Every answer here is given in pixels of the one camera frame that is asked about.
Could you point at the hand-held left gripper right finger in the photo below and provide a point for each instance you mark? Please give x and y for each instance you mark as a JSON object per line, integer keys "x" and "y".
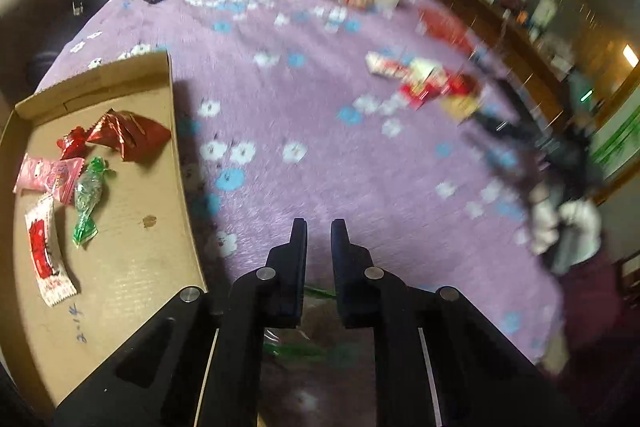
{"x": 342, "y": 257}

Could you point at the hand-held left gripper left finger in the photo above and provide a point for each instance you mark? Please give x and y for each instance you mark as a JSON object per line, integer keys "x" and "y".
{"x": 296, "y": 257}

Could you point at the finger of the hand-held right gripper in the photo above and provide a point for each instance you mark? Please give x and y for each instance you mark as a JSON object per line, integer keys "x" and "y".
{"x": 500, "y": 122}
{"x": 505, "y": 172}

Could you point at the clear cracker packet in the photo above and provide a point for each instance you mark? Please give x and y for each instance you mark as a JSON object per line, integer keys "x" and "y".
{"x": 460, "y": 107}

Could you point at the clear green-edged pastry packet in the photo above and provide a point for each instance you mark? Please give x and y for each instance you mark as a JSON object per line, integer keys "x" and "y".
{"x": 320, "y": 347}

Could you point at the cardboard box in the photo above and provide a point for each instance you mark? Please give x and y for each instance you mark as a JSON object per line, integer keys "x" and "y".
{"x": 135, "y": 267}

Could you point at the large red brown snack bag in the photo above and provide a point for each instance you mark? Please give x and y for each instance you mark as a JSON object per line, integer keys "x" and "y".
{"x": 127, "y": 134}

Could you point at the green mottled pastry packet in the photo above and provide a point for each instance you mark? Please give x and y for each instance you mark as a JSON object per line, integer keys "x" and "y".
{"x": 90, "y": 202}

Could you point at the white red zigzag-edged snack packet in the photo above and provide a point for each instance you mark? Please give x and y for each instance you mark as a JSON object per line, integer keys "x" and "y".
{"x": 45, "y": 257}

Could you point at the pink cartoon snack packet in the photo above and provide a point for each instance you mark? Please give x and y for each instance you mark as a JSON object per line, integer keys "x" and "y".
{"x": 47, "y": 174}

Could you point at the person's right hand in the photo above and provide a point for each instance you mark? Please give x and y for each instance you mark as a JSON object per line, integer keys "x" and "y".
{"x": 575, "y": 227}

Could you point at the dark brown snack packet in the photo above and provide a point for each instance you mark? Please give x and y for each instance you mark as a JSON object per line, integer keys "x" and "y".
{"x": 465, "y": 84}

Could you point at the red gold-emblem candy packet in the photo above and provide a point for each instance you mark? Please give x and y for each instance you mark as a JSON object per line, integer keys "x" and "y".
{"x": 422, "y": 93}

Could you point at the cream white snack packet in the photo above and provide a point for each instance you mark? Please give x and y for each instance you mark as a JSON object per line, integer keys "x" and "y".
{"x": 425, "y": 69}

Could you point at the wooden cabinet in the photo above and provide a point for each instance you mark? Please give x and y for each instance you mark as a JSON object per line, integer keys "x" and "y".
{"x": 525, "y": 32}

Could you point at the red plastic bag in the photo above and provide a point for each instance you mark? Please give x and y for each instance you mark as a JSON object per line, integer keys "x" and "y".
{"x": 445, "y": 29}

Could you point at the purple floral tablecloth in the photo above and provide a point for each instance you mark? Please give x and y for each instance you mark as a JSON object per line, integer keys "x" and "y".
{"x": 310, "y": 132}

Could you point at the white red-picture snack packet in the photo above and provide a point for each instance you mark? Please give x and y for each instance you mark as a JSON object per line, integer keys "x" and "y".
{"x": 385, "y": 67}

